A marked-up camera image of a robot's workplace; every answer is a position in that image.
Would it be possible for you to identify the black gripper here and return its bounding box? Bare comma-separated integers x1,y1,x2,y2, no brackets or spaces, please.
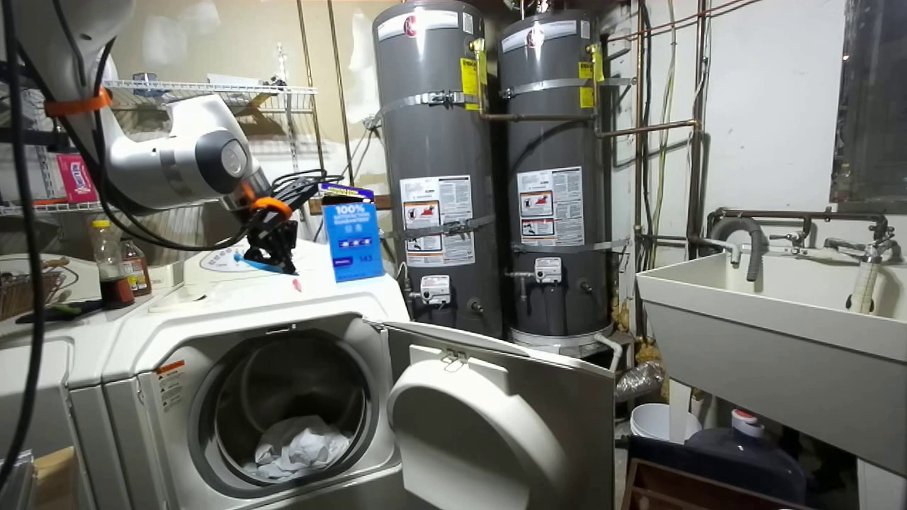
242,170,324,261

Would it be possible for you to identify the blue spoon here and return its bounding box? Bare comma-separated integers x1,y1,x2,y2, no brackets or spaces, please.
243,251,298,275

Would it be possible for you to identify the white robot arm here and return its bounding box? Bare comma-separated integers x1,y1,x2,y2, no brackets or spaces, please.
2,0,324,275

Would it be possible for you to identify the white washing machine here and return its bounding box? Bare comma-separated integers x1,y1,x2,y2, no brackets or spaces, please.
66,242,409,510

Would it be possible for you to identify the blue detergent box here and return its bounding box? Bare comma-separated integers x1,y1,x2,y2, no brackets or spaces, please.
324,186,385,282

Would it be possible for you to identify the brown liquid bottle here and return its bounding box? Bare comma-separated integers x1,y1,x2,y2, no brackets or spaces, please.
90,218,132,306

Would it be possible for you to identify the pink box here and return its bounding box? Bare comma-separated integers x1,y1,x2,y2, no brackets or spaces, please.
56,153,96,204

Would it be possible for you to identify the left grey water heater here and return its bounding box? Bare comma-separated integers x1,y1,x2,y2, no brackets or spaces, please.
371,0,504,336

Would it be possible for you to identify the grey water heater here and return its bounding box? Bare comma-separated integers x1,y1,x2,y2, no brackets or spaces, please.
498,9,609,351
371,0,504,336

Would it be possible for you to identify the white laundry in drum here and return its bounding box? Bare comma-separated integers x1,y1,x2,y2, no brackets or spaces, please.
243,414,352,482

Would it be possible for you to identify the white washer door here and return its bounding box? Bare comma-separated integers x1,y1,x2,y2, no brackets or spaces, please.
382,322,614,510

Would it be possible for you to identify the right grey water heater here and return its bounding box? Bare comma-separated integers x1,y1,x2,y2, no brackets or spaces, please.
498,9,609,351

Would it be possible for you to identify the white dryer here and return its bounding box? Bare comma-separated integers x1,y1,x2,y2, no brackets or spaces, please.
0,251,178,510

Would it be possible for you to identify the white plastic bucket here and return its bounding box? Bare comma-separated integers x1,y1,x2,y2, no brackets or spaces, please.
630,401,684,442

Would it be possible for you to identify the grey sink faucet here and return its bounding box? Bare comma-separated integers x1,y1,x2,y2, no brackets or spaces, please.
708,218,769,286

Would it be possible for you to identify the wooden side table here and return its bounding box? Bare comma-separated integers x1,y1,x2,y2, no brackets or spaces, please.
621,458,808,510

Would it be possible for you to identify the blue water jug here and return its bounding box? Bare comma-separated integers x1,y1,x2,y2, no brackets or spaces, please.
685,408,808,504

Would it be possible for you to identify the white utility sink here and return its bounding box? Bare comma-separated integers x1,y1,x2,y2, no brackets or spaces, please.
637,255,907,476

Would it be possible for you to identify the dark window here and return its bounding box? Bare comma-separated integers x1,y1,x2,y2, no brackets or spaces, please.
830,0,907,214

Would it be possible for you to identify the white wire shelf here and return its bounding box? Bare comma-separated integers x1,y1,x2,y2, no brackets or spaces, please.
39,85,298,223

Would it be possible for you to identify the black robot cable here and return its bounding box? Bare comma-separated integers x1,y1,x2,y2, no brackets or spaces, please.
0,0,50,490

